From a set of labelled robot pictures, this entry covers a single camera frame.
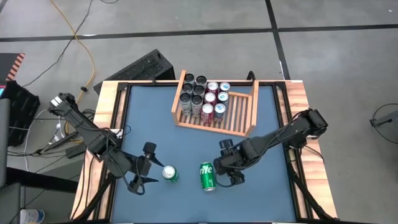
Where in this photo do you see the black metal table frame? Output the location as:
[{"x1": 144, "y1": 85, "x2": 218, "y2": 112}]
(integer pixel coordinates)
[{"x1": 73, "y1": 79, "x2": 338, "y2": 223}]

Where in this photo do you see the black fabric case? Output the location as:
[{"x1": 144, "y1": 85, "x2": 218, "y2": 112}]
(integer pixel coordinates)
[{"x1": 4, "y1": 80, "x2": 41, "y2": 147}]

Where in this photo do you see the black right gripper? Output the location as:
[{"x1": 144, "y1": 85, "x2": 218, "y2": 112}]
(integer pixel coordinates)
[{"x1": 213, "y1": 153, "x2": 247, "y2": 187}]

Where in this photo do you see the black power adapter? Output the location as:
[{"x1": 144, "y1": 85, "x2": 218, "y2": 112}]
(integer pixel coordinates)
[{"x1": 64, "y1": 143, "x2": 87, "y2": 159}]

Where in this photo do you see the black floor cable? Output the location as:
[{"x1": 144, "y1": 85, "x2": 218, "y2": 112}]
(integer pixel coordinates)
[{"x1": 22, "y1": 0, "x2": 94, "y2": 88}]

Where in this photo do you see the white cable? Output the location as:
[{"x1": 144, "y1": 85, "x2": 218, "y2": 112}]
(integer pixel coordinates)
[{"x1": 23, "y1": 108, "x2": 65, "y2": 172}]

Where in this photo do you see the yellow extension cable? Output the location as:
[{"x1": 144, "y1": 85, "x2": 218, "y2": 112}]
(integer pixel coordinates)
[{"x1": 49, "y1": 0, "x2": 96, "y2": 134}]

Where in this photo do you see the white blue object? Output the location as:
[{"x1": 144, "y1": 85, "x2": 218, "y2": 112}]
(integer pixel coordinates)
[{"x1": 19, "y1": 208, "x2": 46, "y2": 224}]

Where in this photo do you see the green Sprite can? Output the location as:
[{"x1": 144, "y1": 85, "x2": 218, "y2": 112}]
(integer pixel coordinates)
[
  {"x1": 199, "y1": 161, "x2": 217, "y2": 192},
  {"x1": 161, "y1": 164, "x2": 180, "y2": 184}
]

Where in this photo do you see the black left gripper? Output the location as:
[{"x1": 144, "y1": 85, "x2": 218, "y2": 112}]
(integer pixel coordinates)
[{"x1": 123, "y1": 154, "x2": 165, "y2": 192}]

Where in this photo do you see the black mat orange striped edge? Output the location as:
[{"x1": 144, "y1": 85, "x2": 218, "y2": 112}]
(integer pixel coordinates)
[{"x1": 0, "y1": 52, "x2": 25, "y2": 82}]

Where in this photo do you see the black perforated metal case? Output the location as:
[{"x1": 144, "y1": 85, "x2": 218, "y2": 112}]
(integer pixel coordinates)
[{"x1": 93, "y1": 49, "x2": 177, "y2": 95}]

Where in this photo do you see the wooden slatted shelf rack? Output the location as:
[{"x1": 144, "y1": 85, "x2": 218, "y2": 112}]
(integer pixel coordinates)
[{"x1": 171, "y1": 69, "x2": 260, "y2": 138}]

